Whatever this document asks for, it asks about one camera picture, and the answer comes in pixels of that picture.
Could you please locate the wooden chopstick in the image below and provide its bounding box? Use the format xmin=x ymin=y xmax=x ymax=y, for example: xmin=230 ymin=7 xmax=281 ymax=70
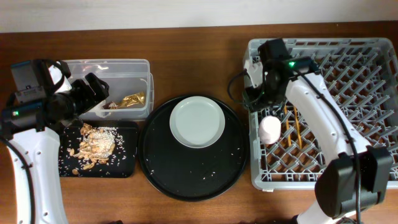
xmin=284 ymin=105 xmax=292 ymax=147
xmin=294 ymin=106 xmax=302 ymax=149

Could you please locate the food scraps pile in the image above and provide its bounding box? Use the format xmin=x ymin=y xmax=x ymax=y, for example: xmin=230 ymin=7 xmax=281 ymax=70
xmin=58 ymin=123 xmax=127 ymax=177

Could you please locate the pink plastic cup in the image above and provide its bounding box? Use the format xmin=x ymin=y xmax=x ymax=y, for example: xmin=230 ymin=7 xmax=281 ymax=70
xmin=258 ymin=116 xmax=281 ymax=144

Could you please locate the gold candy wrapper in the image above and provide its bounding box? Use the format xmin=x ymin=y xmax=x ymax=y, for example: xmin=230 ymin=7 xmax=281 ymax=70
xmin=103 ymin=91 xmax=146 ymax=110

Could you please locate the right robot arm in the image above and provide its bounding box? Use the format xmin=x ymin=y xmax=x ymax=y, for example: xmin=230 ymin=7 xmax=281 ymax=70
xmin=243 ymin=39 xmax=397 ymax=223

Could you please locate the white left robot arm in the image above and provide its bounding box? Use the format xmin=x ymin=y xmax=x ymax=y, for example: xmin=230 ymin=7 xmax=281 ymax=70
xmin=1 ymin=59 xmax=109 ymax=223

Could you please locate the clear plastic waste bin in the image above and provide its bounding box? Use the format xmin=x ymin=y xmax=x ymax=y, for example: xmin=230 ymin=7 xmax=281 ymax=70
xmin=67 ymin=59 xmax=154 ymax=121

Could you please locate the grey dishwasher rack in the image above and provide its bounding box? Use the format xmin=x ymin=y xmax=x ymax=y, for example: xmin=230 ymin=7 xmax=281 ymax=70
xmin=243 ymin=38 xmax=397 ymax=191

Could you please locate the black rectangular tray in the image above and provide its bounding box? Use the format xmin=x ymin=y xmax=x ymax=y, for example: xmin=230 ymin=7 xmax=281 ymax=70
xmin=58 ymin=121 xmax=139 ymax=178

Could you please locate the grey round plate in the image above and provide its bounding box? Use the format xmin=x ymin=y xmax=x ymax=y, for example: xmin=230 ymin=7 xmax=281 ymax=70
xmin=169 ymin=96 xmax=226 ymax=149

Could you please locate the round black serving tray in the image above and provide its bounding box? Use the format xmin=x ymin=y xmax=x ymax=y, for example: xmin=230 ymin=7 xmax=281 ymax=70
xmin=137 ymin=95 xmax=249 ymax=202

